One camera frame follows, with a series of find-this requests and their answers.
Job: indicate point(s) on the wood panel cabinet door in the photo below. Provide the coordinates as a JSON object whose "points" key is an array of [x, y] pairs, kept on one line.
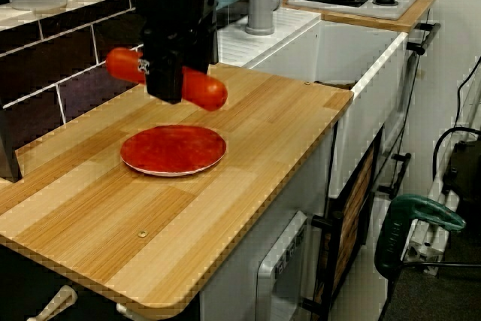
{"points": [[353, 215]]}

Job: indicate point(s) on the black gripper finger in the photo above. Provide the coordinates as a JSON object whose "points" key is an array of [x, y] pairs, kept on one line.
{"points": [[165, 76], [203, 46]]}

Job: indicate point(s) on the red toy sausage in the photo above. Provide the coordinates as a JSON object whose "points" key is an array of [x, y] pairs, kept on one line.
{"points": [[204, 89]]}

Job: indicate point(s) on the red round plate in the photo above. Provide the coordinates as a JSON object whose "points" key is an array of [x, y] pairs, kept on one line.
{"points": [[173, 152]]}

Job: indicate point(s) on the dark equipment box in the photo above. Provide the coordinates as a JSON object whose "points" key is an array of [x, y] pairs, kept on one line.
{"points": [[464, 174]]}

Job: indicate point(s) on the wooden stove counter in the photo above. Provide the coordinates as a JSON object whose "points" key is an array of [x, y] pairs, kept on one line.
{"points": [[409, 20]]}

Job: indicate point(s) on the green power tool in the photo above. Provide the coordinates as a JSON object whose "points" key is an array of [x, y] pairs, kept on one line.
{"points": [[409, 219]]}

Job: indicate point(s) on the thin black rod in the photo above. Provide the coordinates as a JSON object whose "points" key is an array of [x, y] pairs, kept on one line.
{"points": [[432, 264]]}

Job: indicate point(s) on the white toy sink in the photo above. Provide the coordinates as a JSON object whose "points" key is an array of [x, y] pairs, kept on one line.
{"points": [[360, 84]]}

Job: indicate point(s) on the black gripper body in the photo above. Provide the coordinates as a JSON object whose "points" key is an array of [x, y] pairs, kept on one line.
{"points": [[174, 1]]}

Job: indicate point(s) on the aluminium extrusion rail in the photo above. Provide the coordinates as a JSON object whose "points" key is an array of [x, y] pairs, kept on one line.
{"points": [[432, 238]]}

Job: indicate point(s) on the grey dishwasher front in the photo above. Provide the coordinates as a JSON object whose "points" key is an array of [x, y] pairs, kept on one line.
{"points": [[280, 268]]}

